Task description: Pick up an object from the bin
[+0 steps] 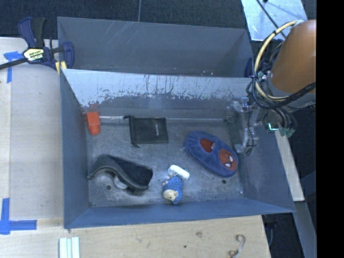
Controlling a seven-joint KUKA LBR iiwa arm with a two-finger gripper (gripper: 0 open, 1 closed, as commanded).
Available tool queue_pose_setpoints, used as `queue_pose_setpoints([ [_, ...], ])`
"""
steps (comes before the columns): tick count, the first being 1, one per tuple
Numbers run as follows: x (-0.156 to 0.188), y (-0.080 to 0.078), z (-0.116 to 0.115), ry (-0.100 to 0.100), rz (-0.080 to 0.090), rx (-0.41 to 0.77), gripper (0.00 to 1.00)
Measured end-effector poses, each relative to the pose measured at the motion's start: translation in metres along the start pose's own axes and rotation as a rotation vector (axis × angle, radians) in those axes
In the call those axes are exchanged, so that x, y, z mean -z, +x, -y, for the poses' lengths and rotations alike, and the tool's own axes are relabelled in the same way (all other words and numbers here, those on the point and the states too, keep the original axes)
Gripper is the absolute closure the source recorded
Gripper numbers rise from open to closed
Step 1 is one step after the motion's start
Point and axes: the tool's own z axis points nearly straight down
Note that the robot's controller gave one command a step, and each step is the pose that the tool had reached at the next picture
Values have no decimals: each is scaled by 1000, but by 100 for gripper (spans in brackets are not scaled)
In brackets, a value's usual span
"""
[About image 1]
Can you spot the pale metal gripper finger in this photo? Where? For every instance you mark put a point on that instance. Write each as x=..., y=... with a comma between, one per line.
x=246, y=142
x=243, y=104

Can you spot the blue slipper with red face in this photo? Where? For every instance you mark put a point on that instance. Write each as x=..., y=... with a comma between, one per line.
x=196, y=152

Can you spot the blue plush toy figure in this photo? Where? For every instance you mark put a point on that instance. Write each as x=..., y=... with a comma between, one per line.
x=174, y=185

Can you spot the grey metal bin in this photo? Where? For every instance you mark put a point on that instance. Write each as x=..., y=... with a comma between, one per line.
x=166, y=50

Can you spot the black mesh pouch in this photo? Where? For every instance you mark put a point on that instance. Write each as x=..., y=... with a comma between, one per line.
x=147, y=130

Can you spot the black and grey shoe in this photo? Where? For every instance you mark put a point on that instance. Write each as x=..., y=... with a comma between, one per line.
x=134, y=173

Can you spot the orange plastic block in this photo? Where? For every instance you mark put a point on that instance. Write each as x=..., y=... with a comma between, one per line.
x=93, y=122

